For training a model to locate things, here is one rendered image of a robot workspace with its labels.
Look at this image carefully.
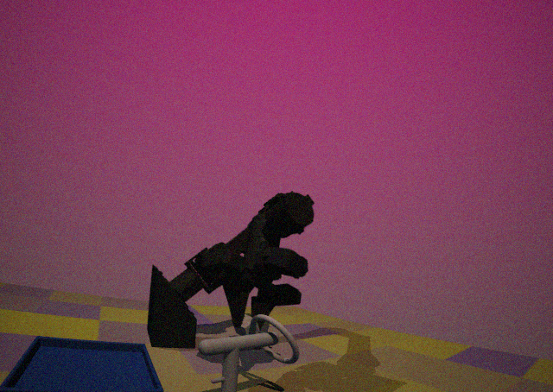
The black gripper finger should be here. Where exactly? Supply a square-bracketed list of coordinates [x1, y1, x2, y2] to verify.
[219, 276, 257, 327]
[251, 294, 287, 330]

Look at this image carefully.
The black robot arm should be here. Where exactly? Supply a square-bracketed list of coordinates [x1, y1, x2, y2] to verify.
[165, 191, 315, 307]

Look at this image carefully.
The blue tray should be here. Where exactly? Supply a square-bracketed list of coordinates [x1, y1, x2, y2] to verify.
[0, 336, 163, 392]

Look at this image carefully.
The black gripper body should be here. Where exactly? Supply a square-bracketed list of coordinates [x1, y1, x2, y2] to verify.
[202, 237, 302, 306]

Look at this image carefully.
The grey metal cross-bar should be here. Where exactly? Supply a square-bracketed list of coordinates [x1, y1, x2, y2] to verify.
[198, 332, 279, 392]

